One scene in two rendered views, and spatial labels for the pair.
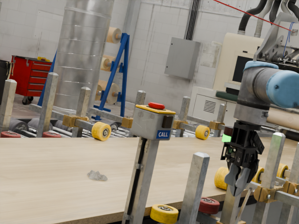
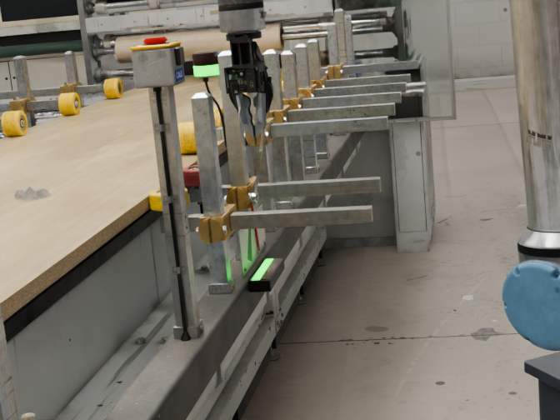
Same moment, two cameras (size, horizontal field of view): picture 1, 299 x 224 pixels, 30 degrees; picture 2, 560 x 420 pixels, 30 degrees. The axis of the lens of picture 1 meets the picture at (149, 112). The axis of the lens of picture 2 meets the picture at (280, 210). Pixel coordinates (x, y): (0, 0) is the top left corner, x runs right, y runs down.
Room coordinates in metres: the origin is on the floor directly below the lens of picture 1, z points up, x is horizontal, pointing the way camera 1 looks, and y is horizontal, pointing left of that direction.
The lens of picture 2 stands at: (-0.41, 0.56, 1.31)
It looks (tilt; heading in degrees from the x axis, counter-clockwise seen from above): 12 degrees down; 336
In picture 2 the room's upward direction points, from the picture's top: 5 degrees counter-clockwise
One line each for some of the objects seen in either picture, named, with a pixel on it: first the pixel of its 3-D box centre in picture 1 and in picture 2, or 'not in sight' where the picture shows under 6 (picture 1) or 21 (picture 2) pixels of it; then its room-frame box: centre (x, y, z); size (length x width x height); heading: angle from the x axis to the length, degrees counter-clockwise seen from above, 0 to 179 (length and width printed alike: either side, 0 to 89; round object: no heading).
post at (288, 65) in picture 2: not in sight; (294, 133); (2.33, -0.75, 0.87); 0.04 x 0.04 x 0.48; 54
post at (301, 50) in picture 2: not in sight; (307, 120); (2.53, -0.89, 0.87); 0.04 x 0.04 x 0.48; 54
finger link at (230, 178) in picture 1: (230, 179); (243, 116); (1.54, -0.26, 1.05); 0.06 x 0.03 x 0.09; 144
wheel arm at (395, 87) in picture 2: not in sight; (327, 92); (2.53, -0.97, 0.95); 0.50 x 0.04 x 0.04; 54
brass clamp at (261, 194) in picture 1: (268, 193); (260, 132); (1.94, -0.47, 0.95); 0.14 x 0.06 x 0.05; 144
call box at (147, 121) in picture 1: (152, 124); (158, 66); (1.30, -0.01, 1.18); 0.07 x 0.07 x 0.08; 54
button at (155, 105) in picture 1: (156, 107); (155, 42); (1.30, -0.01, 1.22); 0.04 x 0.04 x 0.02
